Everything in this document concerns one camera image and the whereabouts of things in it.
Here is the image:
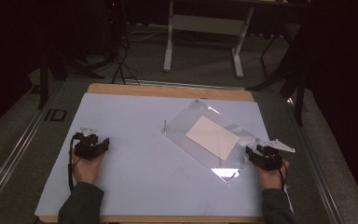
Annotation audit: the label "person's left hand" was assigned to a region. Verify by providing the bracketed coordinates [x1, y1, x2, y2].
[71, 148, 105, 185]

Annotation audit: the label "beige paper card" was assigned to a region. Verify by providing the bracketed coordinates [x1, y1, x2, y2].
[185, 115, 241, 162]

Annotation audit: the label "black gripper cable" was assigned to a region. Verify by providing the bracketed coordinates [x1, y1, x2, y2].
[277, 159, 289, 191]
[68, 133, 82, 194]

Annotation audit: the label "black floor cables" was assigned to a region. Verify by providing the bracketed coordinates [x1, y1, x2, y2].
[110, 36, 142, 86]

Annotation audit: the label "white metal desk frame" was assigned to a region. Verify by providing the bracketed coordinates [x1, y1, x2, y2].
[162, 0, 256, 79]

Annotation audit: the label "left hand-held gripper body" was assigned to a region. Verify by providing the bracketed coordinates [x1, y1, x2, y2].
[74, 126, 106, 161]

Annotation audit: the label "metal floor rail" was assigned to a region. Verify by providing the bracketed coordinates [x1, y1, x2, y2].
[283, 100, 346, 224]
[0, 81, 63, 216]

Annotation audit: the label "wooden table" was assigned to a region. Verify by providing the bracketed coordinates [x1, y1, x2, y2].
[37, 82, 294, 224]

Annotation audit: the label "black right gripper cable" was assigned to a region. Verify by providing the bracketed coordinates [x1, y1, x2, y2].
[277, 159, 289, 191]

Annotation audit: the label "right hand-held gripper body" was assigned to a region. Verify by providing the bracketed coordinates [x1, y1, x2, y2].
[255, 138, 296, 172]

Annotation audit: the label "white table mat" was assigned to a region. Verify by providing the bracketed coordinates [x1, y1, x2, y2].
[34, 91, 295, 219]

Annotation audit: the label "white floor cable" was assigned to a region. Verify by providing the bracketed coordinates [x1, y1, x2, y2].
[126, 23, 170, 43]

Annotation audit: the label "clear plastic bag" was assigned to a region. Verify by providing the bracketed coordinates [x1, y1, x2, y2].
[160, 98, 272, 186]

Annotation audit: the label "black chair legs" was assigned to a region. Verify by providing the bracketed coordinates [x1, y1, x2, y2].
[246, 29, 310, 127]

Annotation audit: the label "black metal stand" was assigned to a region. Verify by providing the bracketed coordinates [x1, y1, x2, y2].
[36, 43, 68, 110]

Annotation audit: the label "person's right hand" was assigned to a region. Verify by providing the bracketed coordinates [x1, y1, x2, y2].
[255, 158, 292, 191]

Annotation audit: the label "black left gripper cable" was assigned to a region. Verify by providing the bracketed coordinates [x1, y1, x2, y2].
[68, 133, 82, 194]

